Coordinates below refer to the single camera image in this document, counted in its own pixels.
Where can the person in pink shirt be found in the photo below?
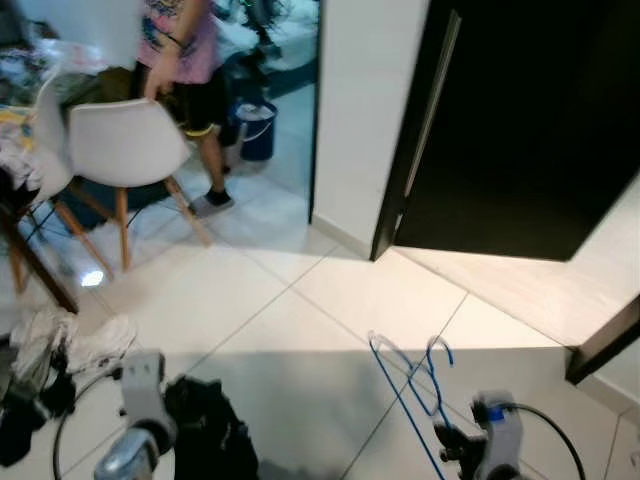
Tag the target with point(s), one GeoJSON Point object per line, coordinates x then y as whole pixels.
{"type": "Point", "coordinates": [195, 50]}

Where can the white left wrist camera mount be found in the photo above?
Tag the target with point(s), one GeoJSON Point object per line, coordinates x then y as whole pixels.
{"type": "Point", "coordinates": [143, 390]}

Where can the blue plastic bucket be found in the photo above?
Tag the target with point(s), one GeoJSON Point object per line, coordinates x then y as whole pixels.
{"type": "Point", "coordinates": [258, 135]}

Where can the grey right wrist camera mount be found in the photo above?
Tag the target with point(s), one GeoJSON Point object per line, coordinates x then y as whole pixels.
{"type": "Point", "coordinates": [500, 440]}

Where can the black cloth pile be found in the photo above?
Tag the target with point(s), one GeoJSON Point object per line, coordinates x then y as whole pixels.
{"type": "Point", "coordinates": [30, 425]}

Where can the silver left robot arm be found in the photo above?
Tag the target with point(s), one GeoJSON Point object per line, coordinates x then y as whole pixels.
{"type": "Point", "coordinates": [130, 460]}

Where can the white clothes heap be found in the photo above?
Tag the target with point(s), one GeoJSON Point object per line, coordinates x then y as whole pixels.
{"type": "Point", "coordinates": [100, 340]}

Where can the blue plastic hanger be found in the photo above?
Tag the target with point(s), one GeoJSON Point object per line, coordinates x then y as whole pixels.
{"type": "Point", "coordinates": [401, 400]}

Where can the black garment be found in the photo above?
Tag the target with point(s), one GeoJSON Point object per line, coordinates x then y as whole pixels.
{"type": "Point", "coordinates": [210, 440]}

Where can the black door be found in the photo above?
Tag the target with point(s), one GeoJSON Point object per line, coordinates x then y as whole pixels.
{"type": "Point", "coordinates": [520, 130]}

